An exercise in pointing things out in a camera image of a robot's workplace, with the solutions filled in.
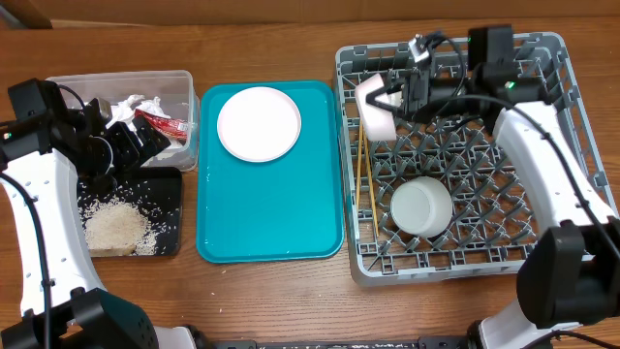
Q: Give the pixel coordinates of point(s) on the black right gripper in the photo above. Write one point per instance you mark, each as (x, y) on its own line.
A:
(415, 93)

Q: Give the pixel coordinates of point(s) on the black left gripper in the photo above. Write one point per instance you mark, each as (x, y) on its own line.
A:
(132, 155)

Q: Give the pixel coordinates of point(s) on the pink small bowl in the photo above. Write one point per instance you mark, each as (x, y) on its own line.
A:
(378, 124)

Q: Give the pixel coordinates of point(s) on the red sauce packet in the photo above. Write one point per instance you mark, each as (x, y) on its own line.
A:
(172, 128)

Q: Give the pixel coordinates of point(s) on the cooked white rice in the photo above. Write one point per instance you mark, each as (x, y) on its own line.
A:
(127, 221)

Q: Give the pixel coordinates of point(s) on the pink plate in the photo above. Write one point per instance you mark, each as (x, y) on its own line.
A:
(259, 124)

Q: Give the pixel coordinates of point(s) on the grey bowl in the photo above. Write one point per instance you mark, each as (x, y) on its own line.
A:
(421, 207)

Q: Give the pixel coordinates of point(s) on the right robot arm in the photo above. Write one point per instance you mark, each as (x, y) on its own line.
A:
(571, 277)

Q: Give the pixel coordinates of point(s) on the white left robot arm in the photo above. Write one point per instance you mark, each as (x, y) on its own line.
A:
(64, 304)

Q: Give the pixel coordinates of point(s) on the grey dishwasher rack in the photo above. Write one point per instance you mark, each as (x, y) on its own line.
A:
(492, 229)

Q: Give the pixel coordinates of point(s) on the black tray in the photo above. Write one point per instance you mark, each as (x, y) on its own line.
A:
(168, 188)

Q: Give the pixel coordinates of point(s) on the clear plastic bin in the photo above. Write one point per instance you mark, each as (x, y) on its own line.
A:
(177, 98)

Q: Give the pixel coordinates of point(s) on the teal plastic tray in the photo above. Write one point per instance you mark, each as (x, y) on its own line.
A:
(290, 208)

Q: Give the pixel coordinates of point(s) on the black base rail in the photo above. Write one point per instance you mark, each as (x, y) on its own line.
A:
(423, 342)

